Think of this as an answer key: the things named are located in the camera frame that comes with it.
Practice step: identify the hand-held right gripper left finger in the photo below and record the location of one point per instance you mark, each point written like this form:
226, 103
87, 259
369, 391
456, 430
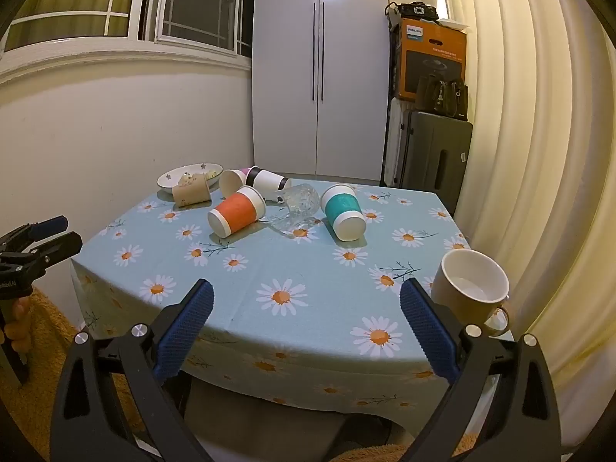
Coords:
185, 329

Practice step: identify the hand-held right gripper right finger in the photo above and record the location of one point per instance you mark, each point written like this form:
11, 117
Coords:
428, 332

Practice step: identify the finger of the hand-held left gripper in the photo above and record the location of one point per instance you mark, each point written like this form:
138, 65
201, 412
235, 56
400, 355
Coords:
57, 246
48, 225

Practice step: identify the orange and white cup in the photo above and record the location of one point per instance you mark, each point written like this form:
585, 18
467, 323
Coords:
238, 211

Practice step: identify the brown paper cup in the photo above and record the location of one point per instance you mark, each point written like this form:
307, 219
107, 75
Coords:
192, 193

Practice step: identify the teal and white cup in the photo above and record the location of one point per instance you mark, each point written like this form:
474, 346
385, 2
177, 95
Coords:
341, 209

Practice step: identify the white and purple paper cup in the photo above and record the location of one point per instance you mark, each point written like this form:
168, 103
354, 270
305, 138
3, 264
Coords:
231, 183

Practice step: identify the clear glass cup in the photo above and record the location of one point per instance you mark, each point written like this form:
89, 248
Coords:
298, 207

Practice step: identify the black and white paper cup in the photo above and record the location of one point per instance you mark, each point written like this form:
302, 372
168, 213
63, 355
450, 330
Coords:
269, 182

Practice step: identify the person's left hand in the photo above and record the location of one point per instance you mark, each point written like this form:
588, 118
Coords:
19, 329

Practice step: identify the beige ceramic mug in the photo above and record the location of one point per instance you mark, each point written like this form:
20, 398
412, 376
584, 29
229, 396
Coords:
462, 298

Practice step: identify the yellow fuzzy blanket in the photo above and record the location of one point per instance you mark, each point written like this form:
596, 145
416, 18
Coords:
43, 361

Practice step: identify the white patterned bowl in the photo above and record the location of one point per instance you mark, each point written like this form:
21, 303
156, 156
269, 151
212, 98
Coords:
168, 178

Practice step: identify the blue daisy print tablecloth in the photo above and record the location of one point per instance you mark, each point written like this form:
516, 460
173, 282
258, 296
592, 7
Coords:
313, 269

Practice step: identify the grey suitcase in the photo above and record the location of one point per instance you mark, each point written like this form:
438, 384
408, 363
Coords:
433, 159

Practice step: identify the white suitcase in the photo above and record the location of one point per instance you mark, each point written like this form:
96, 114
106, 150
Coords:
392, 139

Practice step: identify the cream curtain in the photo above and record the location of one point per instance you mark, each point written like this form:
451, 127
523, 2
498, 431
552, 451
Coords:
539, 154

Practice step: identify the white framed window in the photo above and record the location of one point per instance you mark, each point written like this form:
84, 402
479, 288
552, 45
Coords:
120, 5

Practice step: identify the dark handbag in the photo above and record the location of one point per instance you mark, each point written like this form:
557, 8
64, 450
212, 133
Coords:
442, 96

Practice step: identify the orange cardboard box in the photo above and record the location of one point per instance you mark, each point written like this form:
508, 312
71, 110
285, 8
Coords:
433, 53

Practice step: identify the white wardrobe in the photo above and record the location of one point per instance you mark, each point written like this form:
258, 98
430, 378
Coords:
288, 67

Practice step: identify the black bag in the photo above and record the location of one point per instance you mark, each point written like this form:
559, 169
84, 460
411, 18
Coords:
416, 10

